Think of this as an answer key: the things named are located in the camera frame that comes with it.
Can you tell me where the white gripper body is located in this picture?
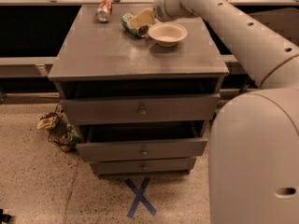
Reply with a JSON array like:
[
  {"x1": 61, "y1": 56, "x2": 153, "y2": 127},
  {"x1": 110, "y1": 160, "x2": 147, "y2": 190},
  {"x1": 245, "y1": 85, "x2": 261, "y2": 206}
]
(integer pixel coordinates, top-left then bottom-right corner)
[{"x1": 152, "y1": 0, "x2": 196, "y2": 22}]

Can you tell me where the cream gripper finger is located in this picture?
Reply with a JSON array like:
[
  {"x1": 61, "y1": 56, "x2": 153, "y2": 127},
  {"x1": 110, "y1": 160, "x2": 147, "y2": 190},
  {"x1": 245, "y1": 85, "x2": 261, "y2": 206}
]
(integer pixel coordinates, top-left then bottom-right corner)
[{"x1": 128, "y1": 8, "x2": 155, "y2": 29}]

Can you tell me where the green soda can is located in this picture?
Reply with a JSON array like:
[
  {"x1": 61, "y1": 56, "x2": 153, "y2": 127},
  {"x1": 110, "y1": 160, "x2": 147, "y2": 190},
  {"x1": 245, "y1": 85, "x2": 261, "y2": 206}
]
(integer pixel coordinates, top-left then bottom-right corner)
[{"x1": 121, "y1": 12, "x2": 149, "y2": 38}]

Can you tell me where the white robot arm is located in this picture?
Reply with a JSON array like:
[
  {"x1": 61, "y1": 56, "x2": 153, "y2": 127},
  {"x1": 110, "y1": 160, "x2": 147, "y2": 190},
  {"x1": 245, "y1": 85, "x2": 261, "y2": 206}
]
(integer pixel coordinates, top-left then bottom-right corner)
[{"x1": 152, "y1": 0, "x2": 299, "y2": 224}]

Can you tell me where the white paper bowl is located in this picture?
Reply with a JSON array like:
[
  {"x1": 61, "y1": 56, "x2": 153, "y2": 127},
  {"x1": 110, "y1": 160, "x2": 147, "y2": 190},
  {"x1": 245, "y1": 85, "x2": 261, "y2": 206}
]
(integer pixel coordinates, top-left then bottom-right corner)
[{"x1": 148, "y1": 22, "x2": 188, "y2": 47}]

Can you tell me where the red soda can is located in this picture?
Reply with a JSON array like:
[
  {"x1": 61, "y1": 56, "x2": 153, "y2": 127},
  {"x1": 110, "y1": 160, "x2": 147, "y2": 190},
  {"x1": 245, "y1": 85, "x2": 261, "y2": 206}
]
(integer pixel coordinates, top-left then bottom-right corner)
[{"x1": 96, "y1": 0, "x2": 112, "y2": 22}]

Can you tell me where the grey drawer cabinet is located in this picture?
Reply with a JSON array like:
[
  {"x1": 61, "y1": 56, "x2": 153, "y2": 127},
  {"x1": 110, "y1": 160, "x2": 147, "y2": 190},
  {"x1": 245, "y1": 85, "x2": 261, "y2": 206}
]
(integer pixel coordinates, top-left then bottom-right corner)
[{"x1": 48, "y1": 2, "x2": 230, "y2": 176}]

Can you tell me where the top grey drawer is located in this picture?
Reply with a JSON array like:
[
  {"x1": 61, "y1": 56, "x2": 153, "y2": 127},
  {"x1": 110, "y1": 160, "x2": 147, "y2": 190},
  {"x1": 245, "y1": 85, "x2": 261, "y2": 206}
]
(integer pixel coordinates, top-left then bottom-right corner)
[{"x1": 61, "y1": 94, "x2": 220, "y2": 125}]

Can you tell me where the grey drawer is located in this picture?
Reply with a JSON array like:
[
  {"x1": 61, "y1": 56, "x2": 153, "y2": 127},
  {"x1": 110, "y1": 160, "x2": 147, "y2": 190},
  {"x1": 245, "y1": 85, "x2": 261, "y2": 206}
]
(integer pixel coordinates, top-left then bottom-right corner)
[
  {"x1": 61, "y1": 94, "x2": 220, "y2": 125},
  {"x1": 77, "y1": 138, "x2": 207, "y2": 162},
  {"x1": 91, "y1": 158, "x2": 196, "y2": 175}
]

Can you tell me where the middle grey drawer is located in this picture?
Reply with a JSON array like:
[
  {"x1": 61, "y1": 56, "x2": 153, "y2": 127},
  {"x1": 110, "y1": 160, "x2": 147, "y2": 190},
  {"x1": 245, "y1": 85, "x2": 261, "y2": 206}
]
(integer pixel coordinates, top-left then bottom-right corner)
[{"x1": 77, "y1": 138, "x2": 207, "y2": 162}]

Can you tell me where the yellow snack bag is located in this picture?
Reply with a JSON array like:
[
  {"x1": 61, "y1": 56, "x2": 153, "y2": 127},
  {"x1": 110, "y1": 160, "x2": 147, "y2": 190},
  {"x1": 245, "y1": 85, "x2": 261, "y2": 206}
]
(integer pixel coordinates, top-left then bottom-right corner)
[{"x1": 36, "y1": 112, "x2": 58, "y2": 130}]

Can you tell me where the bottom grey drawer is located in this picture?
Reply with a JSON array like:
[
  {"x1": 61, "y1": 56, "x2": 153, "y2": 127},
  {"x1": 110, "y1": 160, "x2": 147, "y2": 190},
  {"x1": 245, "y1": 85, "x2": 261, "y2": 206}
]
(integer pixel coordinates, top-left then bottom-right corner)
[{"x1": 91, "y1": 158, "x2": 196, "y2": 175}]

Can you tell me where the blue tape cross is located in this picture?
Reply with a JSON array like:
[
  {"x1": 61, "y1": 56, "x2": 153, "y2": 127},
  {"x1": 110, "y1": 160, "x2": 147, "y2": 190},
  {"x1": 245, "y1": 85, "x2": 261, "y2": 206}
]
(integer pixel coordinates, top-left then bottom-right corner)
[{"x1": 125, "y1": 177, "x2": 157, "y2": 218}]

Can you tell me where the wire basket with snacks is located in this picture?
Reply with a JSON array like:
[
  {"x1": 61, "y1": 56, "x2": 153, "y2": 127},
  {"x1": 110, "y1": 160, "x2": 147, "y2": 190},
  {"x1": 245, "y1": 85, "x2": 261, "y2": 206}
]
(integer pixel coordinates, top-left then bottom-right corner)
[{"x1": 48, "y1": 105, "x2": 81, "y2": 152}]

